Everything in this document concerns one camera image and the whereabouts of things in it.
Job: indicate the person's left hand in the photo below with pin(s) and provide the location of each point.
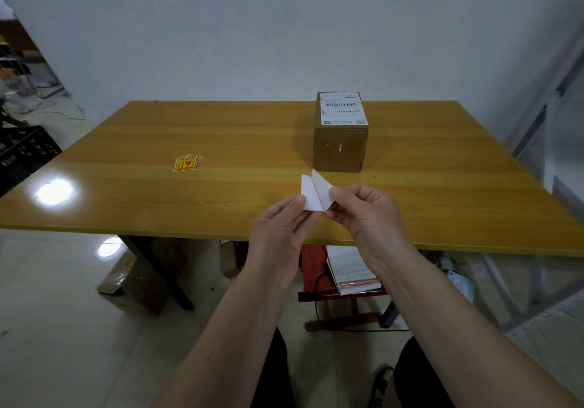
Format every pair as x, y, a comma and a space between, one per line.
276, 243

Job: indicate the person's right hand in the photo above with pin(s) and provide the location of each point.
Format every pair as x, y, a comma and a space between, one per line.
374, 225

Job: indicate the white sticker backing paper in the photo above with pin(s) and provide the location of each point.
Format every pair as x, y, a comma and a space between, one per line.
325, 188

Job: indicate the brown cardboard box white label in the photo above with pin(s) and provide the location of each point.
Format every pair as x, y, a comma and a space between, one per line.
340, 150

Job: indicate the pile of yellow red stickers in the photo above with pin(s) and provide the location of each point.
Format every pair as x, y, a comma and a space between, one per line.
186, 164

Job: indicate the person's left forearm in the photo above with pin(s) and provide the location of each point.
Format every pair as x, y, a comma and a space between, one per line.
228, 348

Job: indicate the person's right forearm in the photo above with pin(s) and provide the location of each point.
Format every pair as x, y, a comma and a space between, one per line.
465, 334

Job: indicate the small open cardboard carton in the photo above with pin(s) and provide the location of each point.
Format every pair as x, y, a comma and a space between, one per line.
229, 259

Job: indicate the person's black trousers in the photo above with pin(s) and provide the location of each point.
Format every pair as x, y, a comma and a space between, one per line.
276, 375

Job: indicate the taped brown cardboard carton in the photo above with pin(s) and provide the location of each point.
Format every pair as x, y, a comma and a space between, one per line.
141, 284

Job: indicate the person's black sandal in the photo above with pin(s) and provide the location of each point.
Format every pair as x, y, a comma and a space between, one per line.
381, 387

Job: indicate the red wooden stool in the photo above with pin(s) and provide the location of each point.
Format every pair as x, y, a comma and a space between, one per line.
312, 271

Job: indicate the white notebook red edge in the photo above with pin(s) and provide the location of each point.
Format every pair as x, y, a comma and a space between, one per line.
349, 268

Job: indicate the white plastic bag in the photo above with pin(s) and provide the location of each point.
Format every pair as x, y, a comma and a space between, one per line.
461, 282

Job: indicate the wooden table black legs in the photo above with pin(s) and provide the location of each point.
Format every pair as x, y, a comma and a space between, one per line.
182, 129

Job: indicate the white metal shelf rack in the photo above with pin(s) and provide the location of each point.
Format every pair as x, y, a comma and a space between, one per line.
547, 111

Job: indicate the black plastic crate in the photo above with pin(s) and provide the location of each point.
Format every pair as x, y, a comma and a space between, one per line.
23, 156

